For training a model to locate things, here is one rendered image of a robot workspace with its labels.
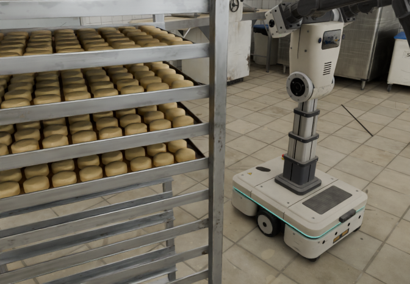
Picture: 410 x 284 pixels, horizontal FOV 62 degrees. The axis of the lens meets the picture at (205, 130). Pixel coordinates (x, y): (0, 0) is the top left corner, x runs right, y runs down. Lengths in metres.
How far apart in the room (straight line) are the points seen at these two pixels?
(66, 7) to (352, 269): 1.80
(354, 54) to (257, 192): 3.30
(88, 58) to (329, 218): 1.53
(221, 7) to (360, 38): 4.30
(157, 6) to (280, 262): 1.57
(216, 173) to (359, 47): 4.27
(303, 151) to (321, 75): 0.43
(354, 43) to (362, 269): 3.45
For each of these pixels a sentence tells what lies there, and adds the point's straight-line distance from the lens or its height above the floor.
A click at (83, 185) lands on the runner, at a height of 0.97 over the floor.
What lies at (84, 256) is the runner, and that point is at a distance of 0.88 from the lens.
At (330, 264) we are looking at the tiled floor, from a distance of 2.04.
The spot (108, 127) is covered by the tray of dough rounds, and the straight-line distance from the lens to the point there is 0.80.
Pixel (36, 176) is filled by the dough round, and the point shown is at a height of 0.97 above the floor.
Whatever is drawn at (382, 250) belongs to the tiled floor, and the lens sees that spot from 2.23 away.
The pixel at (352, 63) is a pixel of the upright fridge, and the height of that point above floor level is 0.35.
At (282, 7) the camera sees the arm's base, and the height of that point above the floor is 1.26.
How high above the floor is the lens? 1.36
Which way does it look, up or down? 24 degrees down
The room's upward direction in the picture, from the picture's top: straight up
